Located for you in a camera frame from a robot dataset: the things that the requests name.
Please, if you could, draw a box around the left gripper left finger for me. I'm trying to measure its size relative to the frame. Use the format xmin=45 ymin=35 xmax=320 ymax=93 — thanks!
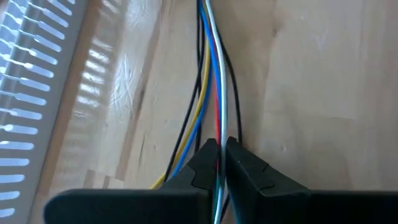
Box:
xmin=43 ymin=138 xmax=218 ymax=224

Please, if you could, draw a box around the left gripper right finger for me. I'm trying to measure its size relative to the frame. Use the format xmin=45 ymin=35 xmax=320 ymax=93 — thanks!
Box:
xmin=225 ymin=136 xmax=398 ymax=224

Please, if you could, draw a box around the teal cable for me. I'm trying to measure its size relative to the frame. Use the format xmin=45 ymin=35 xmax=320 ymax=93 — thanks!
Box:
xmin=214 ymin=174 xmax=222 ymax=203

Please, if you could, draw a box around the bundle of thin wires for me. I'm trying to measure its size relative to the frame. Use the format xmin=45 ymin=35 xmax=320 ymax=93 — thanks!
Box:
xmin=169 ymin=0 xmax=222 ymax=180
xmin=164 ymin=0 xmax=203 ymax=183

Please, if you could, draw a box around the red cable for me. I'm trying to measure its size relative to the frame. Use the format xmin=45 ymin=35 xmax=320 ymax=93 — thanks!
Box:
xmin=207 ymin=18 xmax=222 ymax=172

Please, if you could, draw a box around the yellow cable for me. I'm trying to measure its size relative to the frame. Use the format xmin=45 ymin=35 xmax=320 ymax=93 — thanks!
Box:
xmin=150 ymin=0 xmax=212 ymax=190

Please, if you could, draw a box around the blue cable bundle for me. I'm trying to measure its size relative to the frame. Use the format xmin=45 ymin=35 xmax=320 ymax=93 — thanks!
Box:
xmin=205 ymin=0 xmax=228 ymax=224

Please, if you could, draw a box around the white slotted cable duct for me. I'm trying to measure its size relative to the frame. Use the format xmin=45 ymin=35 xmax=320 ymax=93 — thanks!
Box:
xmin=0 ymin=0 xmax=90 ymax=224

